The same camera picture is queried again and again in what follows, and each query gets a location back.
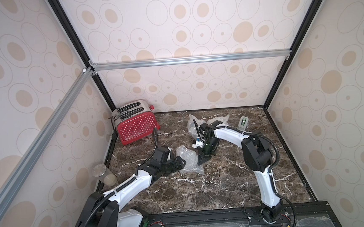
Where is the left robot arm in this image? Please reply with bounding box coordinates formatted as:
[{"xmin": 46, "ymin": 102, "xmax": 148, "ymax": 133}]
[{"xmin": 75, "ymin": 146, "xmax": 187, "ymax": 227}]

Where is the bubble wrap sheet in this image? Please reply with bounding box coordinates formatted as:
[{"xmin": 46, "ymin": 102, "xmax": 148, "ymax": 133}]
[
  {"xmin": 207, "ymin": 114, "xmax": 230, "ymax": 126},
  {"xmin": 187, "ymin": 114, "xmax": 205, "ymax": 140},
  {"xmin": 176, "ymin": 145, "xmax": 205, "ymax": 175}
]

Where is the red silver toaster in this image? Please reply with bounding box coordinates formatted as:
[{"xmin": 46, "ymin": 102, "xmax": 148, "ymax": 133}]
[{"xmin": 111, "ymin": 100, "xmax": 160, "ymax": 145}]

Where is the black right frame post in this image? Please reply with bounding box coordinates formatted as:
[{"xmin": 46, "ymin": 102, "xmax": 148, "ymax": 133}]
[{"xmin": 263, "ymin": 0, "xmax": 324, "ymax": 110}]

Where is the black left frame post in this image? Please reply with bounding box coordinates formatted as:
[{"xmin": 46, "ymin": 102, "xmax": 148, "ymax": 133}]
[{"xmin": 47, "ymin": 0, "xmax": 116, "ymax": 111}]

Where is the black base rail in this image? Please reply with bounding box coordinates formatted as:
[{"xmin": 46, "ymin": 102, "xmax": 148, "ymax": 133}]
[{"xmin": 69, "ymin": 199, "xmax": 343, "ymax": 227}]

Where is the black frame post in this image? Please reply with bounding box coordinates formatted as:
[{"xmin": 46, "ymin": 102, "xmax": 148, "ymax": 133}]
[
  {"xmin": 263, "ymin": 0, "xmax": 324, "ymax": 110},
  {"xmin": 47, "ymin": 0, "xmax": 116, "ymax": 111}
]

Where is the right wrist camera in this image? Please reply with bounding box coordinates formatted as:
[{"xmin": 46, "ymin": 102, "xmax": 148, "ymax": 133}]
[{"xmin": 192, "ymin": 138, "xmax": 205, "ymax": 149}]

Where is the horizontal aluminium rail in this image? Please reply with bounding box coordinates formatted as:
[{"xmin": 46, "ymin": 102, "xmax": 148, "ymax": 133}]
[{"xmin": 93, "ymin": 49, "xmax": 292, "ymax": 72}]

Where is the left diagonal aluminium rail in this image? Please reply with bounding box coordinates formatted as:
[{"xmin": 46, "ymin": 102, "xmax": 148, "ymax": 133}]
[{"xmin": 0, "ymin": 67, "xmax": 94, "ymax": 221}]

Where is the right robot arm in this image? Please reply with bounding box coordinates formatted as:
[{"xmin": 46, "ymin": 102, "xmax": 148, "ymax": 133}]
[{"xmin": 192, "ymin": 121, "xmax": 284, "ymax": 224}]

